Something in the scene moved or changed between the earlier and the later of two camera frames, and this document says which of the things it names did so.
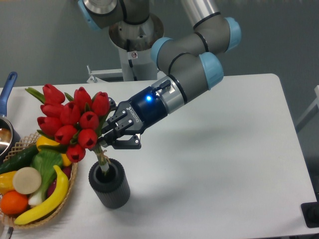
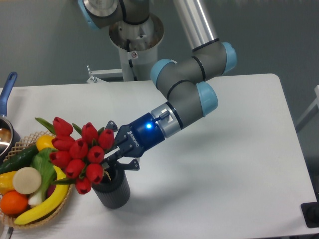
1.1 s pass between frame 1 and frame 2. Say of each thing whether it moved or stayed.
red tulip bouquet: moved
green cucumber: stayed
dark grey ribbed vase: stayed
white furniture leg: stayed
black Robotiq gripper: moved
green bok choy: stayed
